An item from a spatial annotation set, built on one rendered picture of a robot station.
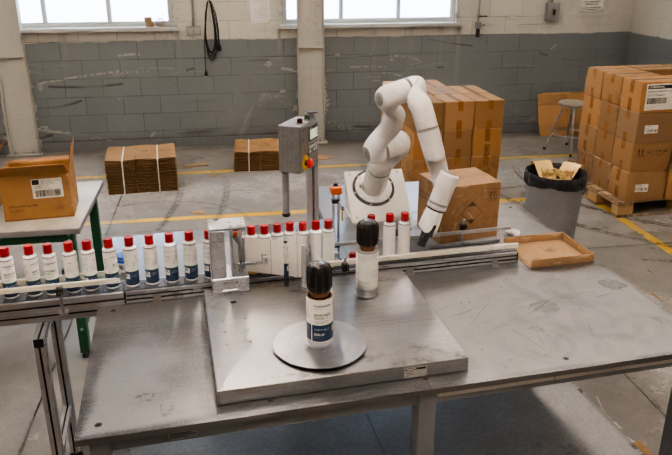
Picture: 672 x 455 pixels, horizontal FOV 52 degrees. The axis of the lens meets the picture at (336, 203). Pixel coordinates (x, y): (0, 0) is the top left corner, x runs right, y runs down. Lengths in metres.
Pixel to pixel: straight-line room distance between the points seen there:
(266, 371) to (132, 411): 0.41
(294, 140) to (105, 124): 5.68
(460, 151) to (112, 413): 4.58
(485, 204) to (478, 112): 3.03
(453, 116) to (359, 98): 2.30
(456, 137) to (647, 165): 1.58
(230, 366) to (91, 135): 6.24
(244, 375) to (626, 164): 4.57
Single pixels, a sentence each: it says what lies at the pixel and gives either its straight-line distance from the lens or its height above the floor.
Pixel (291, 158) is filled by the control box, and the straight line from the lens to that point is 2.70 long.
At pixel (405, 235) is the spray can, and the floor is 0.99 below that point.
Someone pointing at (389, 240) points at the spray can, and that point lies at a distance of 2.89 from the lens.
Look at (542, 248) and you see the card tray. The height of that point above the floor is 0.83.
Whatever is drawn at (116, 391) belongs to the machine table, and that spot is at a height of 0.83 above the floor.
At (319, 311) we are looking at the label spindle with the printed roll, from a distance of 2.22.
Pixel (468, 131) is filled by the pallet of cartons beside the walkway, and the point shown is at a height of 0.62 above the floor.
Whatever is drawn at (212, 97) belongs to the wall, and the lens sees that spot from 8.06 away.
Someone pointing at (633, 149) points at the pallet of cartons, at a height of 0.60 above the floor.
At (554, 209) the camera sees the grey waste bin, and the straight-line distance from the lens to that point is 5.14.
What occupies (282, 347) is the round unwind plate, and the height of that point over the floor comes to 0.89.
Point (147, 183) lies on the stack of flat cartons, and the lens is 6.67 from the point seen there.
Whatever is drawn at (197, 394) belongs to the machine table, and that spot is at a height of 0.83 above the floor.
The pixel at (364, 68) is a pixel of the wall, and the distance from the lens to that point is 8.17.
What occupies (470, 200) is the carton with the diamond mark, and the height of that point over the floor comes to 1.05.
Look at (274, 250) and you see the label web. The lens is 2.68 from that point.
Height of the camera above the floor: 2.10
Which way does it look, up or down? 20 degrees down
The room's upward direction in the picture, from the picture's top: straight up
